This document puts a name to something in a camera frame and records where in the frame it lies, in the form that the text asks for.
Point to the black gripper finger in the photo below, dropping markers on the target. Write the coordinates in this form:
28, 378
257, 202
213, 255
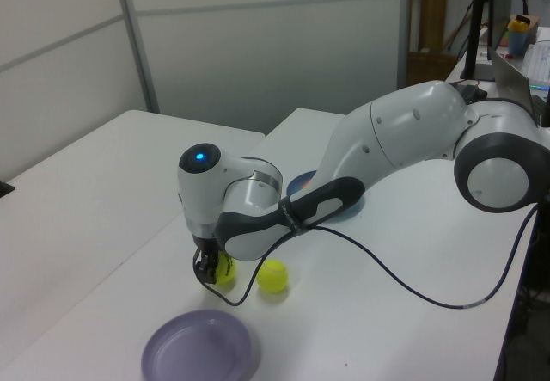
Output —
207, 267

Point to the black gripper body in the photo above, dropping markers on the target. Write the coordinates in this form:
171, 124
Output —
205, 241

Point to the blue and yellow container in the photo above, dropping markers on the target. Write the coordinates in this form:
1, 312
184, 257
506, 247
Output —
517, 39

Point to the black monitor stand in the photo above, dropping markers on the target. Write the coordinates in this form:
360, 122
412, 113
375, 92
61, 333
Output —
474, 32

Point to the purple plate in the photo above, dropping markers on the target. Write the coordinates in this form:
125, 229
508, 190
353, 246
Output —
195, 351

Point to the blue plate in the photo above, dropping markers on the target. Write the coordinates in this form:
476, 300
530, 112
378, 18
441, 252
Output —
294, 185

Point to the yellow tennis ball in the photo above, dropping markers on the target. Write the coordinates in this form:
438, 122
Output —
227, 274
272, 277

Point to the black monitor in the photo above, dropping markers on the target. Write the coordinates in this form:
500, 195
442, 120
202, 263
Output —
500, 7

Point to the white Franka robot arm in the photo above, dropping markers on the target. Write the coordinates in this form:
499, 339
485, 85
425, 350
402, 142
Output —
408, 140

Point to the brown cardboard box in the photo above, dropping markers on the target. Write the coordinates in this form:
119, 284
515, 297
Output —
433, 15

